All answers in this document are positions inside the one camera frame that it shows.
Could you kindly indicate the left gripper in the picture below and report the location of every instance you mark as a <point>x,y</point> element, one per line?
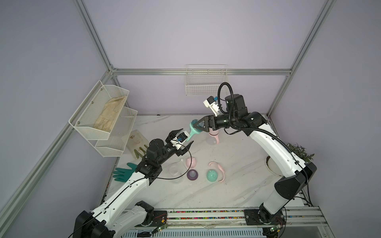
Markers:
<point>178,153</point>

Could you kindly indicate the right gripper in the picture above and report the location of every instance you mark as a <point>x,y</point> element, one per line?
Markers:
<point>208,120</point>

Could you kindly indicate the teal bottle cap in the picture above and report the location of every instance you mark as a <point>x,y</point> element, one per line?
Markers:
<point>212,175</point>

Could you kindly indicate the teal nipple collar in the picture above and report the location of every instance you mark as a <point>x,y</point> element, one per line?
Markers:
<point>195,123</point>

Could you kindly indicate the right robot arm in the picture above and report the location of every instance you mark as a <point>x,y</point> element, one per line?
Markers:
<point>230,111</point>

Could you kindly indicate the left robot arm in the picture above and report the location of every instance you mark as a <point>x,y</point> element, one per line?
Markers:
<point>109,219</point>

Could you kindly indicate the pink bottle cap centre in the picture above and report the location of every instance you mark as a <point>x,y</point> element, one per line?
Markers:
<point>191,162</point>

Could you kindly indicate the purple nipple collar front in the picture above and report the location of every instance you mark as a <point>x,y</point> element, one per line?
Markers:
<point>192,175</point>

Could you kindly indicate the beige glove on table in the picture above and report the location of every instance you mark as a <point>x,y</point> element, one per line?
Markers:
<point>137,145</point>

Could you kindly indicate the white mesh lower shelf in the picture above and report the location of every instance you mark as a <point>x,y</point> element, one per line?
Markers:
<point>116,144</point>

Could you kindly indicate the white mesh shelf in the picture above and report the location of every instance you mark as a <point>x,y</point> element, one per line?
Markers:
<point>116,144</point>
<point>86,118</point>

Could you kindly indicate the green rubber glove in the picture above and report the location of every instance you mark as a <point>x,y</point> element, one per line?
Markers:
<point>122,174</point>

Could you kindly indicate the beige cloth glove in shelf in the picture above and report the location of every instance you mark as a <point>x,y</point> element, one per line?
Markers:
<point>106,120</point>

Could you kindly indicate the white mesh upper shelf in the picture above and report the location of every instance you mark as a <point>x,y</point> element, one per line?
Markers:
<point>86,118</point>

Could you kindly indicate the potted green plant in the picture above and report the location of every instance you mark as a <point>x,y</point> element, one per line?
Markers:
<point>296,149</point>

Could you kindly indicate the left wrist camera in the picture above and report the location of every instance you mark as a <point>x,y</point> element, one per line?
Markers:
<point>182,138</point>

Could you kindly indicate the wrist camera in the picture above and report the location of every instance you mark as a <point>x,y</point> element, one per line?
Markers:
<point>182,138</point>
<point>211,103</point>

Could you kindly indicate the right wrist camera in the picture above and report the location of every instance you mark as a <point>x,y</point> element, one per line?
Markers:
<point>211,103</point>

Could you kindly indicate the white wire wall basket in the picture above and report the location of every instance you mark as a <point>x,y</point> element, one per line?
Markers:
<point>205,79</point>

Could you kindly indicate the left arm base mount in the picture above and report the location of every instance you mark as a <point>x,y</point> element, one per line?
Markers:
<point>154,218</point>

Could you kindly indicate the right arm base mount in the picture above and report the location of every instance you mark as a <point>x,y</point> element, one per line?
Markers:
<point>261,216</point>

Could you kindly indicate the aluminium front rail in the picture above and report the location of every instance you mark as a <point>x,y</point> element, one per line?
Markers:
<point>234,217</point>

